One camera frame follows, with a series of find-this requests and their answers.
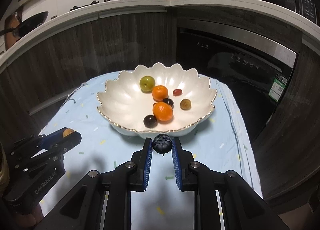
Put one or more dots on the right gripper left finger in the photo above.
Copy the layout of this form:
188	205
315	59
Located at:
139	179

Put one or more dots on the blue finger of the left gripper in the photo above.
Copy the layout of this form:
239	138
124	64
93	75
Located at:
66	144
55	134

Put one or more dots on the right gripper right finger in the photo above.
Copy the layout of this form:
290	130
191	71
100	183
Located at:
181	160

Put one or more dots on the tan longan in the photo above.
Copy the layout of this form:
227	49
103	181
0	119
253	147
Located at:
185	104
67	132

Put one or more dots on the blueberry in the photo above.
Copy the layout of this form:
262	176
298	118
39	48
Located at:
162	144

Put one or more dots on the dark plum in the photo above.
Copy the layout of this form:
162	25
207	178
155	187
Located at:
150	121

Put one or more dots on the orange tangerine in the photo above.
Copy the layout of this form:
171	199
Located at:
162	111
159	93

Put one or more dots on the dark grape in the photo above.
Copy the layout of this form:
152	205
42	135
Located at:
168	101

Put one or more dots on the yellow-green round fruit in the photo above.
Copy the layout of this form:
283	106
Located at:
147	83

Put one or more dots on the person's left hand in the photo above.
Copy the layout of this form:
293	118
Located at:
10	219

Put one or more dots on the light blue patterned tablecloth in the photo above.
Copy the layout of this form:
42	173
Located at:
221	143

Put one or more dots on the white scalloped ceramic bowl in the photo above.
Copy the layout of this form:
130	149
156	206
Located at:
124	105

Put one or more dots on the built-in black dishwasher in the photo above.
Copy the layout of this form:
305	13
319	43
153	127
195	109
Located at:
255	68

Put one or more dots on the black wok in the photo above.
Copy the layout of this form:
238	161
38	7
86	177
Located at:
26	26

